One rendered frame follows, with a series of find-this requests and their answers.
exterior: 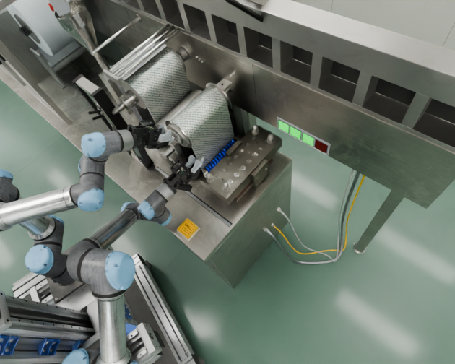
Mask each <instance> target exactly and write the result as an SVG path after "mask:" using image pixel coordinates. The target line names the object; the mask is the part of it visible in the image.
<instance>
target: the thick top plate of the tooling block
mask: <svg viewBox="0 0 455 364"><path fill-rule="evenodd" d="M255 125H257V124H255ZM257 127H258V129H259V133H258V134H257V135H254V134H252V129H251V130H250V131H249V132H248V133H247V134H246V135H245V136H244V137H243V138H242V139H241V140H240V141H242V145H241V146H239V148H237V150H236V151H235V152H234V153H233V154H232V155H231V156H230V157H228V156H227V155H226V156H224V157H223V158H222V159H221V161H219V162H218V164H216V166H214V167H213V169H211V170H210V171H209V173H211V174H212V176H213V177H214V180H213V182H211V183H209V182H207V180H206V178H205V177H204V178H203V179H202V180H201V181H202V183H203V185H204V187H205V188H207V189H209V190H210V191H211V192H212V193H213V194H215V195H216V196H218V197H219V198H221V200H223V201H224V202H226V203H227V204H230V203H231V202H232V200H234V198H235V197H236V196H237V195H238V194H239V193H240V192H241V191H242V190H243V189H244V188H245V187H246V185H247V184H248V183H249V182H250V181H251V180H252V177H251V174H252V172H254V170H255V169H256V168H257V167H258V166H259V165H260V164H261V162H262V161H263V160H267V161H269V160H270V159H271V158H272V156H273V155H274V154H275V153H276V152H277V151H278V150H279V149H280V147H281V146H282V138H280V137H278V136H277V135H275V134H273V133H272V132H270V131H267V130H266V129H264V128H262V127H260V126H258V125H257ZM269 134H273V136H274V140H275V141H274V143H273V144H269V143H268V142H267V137H268V135H269ZM224 182H227V183H229V185H230V187H231V190H230V191H229V192H225V191H223V189H222V188H223V187H222V185H223V183H224Z"/></svg>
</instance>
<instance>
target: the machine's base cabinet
mask: <svg viewBox="0 0 455 364"><path fill-rule="evenodd" d="M291 183H292V164H291V166H290V167H289V168H288V169H287V170H286V171H285V172H284V173H283V174H282V176H281V177H280V178H279V179H278V180H277V182H276V183H275V184H274V185H273V186H272V187H271V188H270V190H268V192H267V193H266V194H265V195H264V196H263V197H262V199H261V200H260V201H259V202H258V204H257V205H256V206H255V207H254V208H253V209H252V210H251V211H250V212H249V213H248V215H247V216H246V217H245V218H244V219H243V221H242V222H241V223H240V224H239V225H238V226H237V228H236V229H234V231H233V232H232V233H231V234H230V235H229V237H228V238H227V239H226V240H225V241H224V243H223V244H222V245H221V246H220V247H219V248H218V249H217V250H216V251H215V253H214V254H213V255H212V256H211V257H210V258H209V260H208V261H207V262H206V263H205V262H204V263H205V264H206V265H207V266H209V267H210V268H211V269H212V270H213V271H214V272H216V273H217V274H218V275H219V276H220V277H221V278H223V279H224V281H226V283H228V284H229V285H230V286H231V287H232V288H233V289H235V287H236V286H237V285H238V283H239V282H240V281H241V280H242V279H243V278H244V276H245V275H246V274H247V272H248V271H249V270H250V268H251V267H252V266H253V265H254V264H255V263H256V261H257V260H258V259H259V257H260V256H261V255H262V254H263V252H265V250H266V249H267V248H268V247H269V245H270V244H271V243H272V241H273V240H274V239H273V237H272V236H271V235H270V234H268V232H265V231H264V229H265V227H268V230H269V231H270V232H271V233H272V234H273V235H274V236H275V237H277V235H278V234H279V233H280V232H279V231H278V230H277V229H276V228H275V227H277V228H278V229H279V230H280V231H281V230H282V229H283V228H284V226H286V224H287V223H288V220H287V219H286V217H285V216H284V215H283V214H282V213H281V212H278V211H277V209H278V208H281V210H282V211H283V212H284V213H285V215H286V216H287V217H288V218H289V220H290V201H291ZM273 224H275V227H272V225H273ZM202 261H203V260H202Z"/></svg>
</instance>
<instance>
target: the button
mask: <svg viewBox="0 0 455 364"><path fill-rule="evenodd" d="M197 229H198V227H197V226H196V225H195V224H194V223H193V222H192V221H190V220H189V219H188V218H187V219H186V220H185V221H184V222H183V223H182V224H181V225H180V226H179V227H178V229H177V230H178V231H179V232H180V233H181V234H183V235H184V236H185V237H186V238H187V239H189V238H190V237H191V236H192V235H193V234H194V233H195V232H196V230H197Z"/></svg>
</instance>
